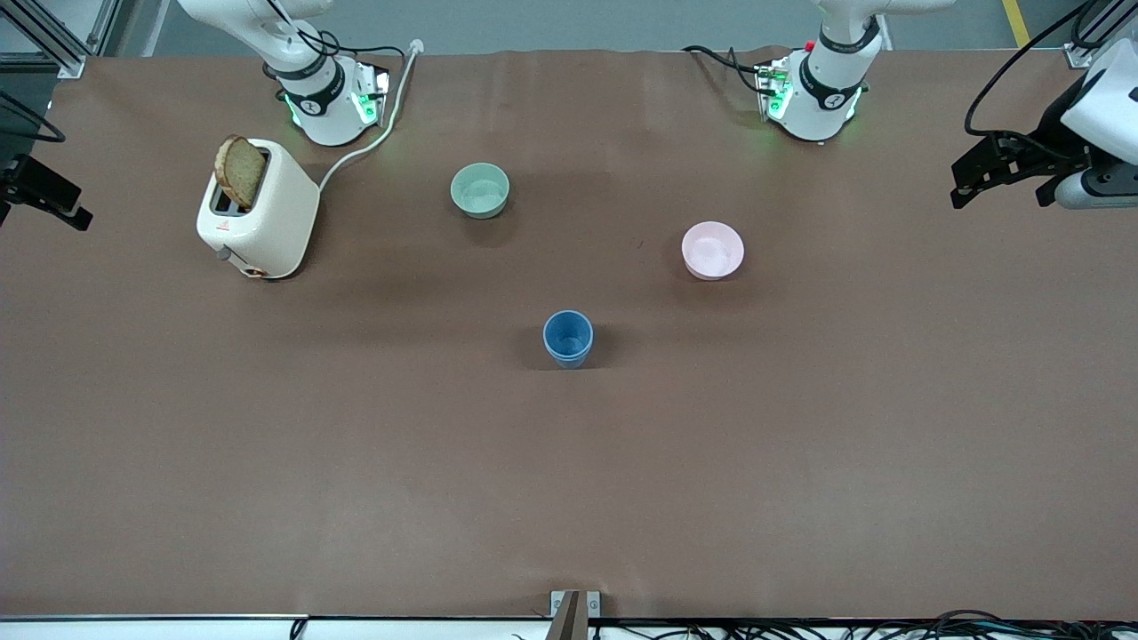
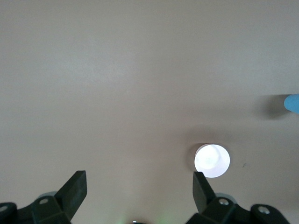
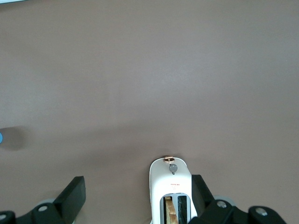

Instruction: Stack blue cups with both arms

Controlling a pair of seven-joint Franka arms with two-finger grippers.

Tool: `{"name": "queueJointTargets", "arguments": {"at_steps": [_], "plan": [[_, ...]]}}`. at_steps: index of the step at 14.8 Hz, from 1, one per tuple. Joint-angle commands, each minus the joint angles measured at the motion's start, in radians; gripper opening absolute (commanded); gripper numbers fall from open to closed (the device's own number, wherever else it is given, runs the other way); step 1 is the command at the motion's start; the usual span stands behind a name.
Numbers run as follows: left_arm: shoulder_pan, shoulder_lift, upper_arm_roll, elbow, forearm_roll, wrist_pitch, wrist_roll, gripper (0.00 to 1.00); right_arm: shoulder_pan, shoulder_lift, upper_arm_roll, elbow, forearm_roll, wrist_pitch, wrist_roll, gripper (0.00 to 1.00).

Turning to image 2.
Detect pale pink bowl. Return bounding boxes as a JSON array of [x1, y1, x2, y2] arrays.
[[193, 144, 231, 179]]

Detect blue plastic cup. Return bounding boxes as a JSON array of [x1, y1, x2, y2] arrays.
[[283, 93, 299, 115]]

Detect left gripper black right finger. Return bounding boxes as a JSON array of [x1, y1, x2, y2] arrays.
[[186, 171, 291, 224]]

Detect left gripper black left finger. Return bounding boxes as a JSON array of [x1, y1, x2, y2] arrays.
[[0, 170, 88, 224]]

